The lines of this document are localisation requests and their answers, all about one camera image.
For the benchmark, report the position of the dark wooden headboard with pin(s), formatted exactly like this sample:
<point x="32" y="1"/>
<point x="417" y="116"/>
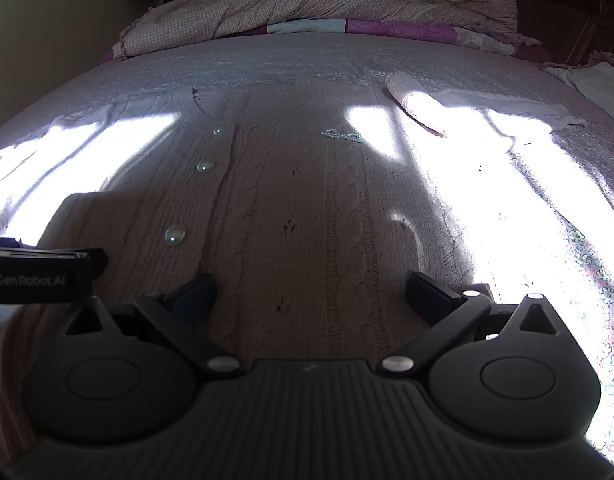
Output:
<point x="567" y="10"/>

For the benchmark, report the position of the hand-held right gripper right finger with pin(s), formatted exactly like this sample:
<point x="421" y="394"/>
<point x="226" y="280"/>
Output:
<point x="423" y="294"/>

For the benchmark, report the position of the pink knit cardigan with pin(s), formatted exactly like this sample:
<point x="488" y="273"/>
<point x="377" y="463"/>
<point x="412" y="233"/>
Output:
<point x="297" y="200"/>

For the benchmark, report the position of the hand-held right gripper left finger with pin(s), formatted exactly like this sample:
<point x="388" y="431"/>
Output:
<point x="196" y="304"/>

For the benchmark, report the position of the white pillow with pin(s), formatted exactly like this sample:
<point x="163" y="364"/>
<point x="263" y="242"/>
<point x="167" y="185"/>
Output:
<point x="599" y="80"/>

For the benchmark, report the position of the pink checked quilt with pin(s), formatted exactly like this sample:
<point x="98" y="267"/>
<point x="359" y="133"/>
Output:
<point x="307" y="10"/>

